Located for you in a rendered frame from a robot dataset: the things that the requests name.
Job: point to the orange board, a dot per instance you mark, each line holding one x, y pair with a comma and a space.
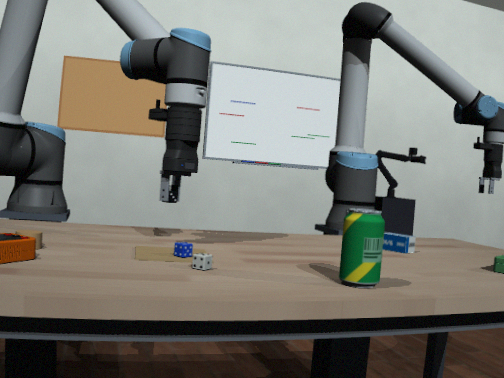
98, 96

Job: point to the whiteboard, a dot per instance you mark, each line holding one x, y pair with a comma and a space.
275, 123

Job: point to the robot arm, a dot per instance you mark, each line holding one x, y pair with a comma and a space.
185, 60
356, 92

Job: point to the blue die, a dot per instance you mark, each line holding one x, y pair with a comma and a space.
183, 249

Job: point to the jointed stand on dark box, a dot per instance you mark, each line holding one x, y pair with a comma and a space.
397, 214

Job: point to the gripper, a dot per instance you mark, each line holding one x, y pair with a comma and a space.
183, 143
493, 161

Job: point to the tan cork cylinder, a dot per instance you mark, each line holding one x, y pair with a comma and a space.
33, 237

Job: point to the wooden table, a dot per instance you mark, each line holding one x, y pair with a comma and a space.
252, 297

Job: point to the tan mat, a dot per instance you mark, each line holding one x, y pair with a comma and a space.
153, 253

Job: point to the green can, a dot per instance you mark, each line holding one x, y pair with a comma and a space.
360, 249

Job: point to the white die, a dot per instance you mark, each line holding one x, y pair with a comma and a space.
201, 262

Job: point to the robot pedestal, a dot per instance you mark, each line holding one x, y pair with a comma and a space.
326, 229
35, 215

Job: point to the green block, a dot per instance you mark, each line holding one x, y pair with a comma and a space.
500, 264

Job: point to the orange multimeter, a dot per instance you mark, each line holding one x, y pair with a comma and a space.
15, 249

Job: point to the blue box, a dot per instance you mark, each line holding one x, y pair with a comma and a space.
397, 243

